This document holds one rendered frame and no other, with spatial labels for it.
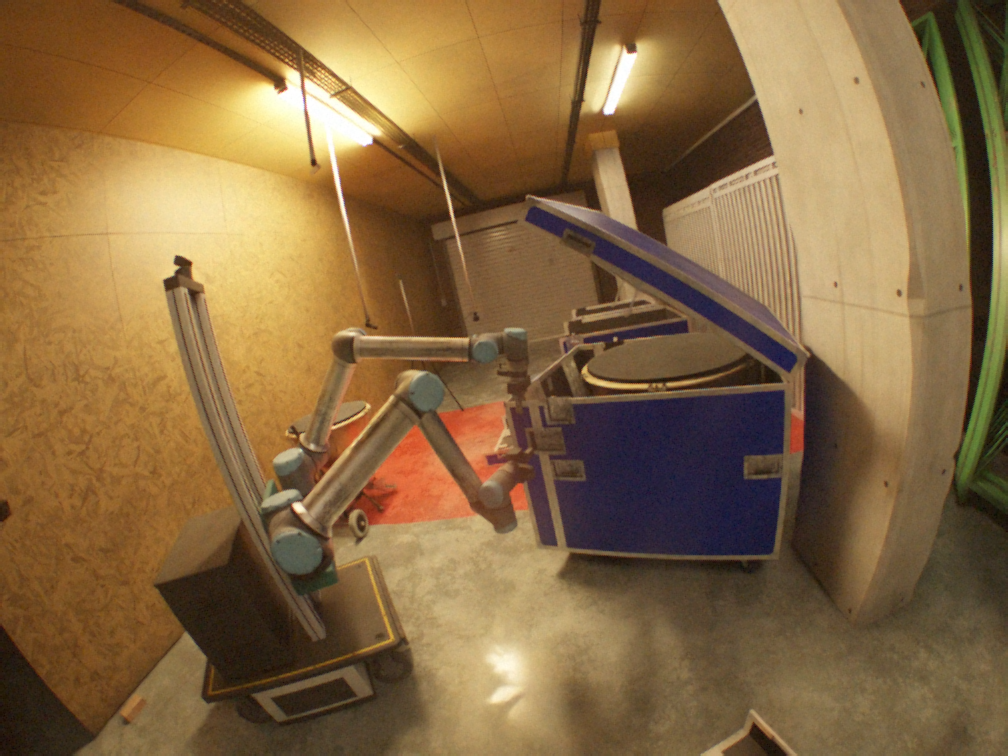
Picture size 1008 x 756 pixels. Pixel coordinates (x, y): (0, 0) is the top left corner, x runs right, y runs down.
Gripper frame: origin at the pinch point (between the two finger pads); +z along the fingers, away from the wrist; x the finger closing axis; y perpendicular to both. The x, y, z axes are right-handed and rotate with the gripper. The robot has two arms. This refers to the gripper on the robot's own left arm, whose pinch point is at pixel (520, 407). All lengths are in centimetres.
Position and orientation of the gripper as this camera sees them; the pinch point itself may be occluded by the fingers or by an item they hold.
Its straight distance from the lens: 175.9
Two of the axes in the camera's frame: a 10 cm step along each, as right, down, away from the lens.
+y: 8.8, 0.9, -4.6
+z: 0.7, 9.5, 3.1
